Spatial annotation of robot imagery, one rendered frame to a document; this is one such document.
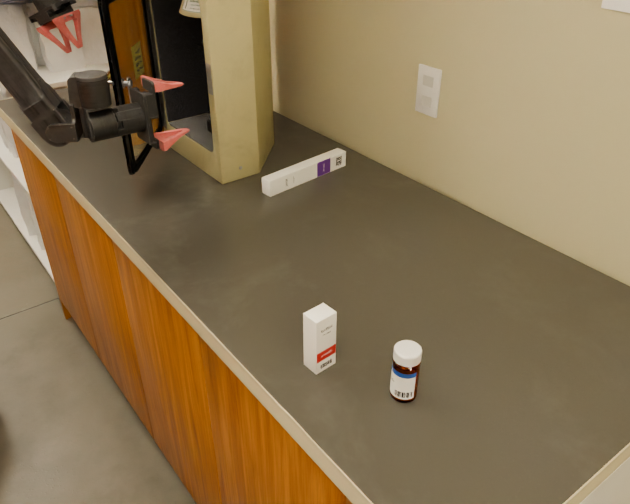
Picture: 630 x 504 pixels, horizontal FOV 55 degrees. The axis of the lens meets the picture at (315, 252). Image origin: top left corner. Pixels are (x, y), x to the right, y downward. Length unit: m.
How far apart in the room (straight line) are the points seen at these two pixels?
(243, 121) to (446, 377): 0.82
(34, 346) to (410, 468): 2.02
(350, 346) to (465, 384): 0.19
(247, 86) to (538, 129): 0.66
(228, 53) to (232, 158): 0.25
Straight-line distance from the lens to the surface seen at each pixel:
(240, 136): 1.52
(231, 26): 1.44
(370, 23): 1.63
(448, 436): 0.91
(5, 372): 2.60
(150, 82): 1.24
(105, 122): 1.23
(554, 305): 1.18
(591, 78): 1.26
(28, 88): 1.24
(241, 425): 1.21
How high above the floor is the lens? 1.62
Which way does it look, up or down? 33 degrees down
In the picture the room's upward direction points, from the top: straight up
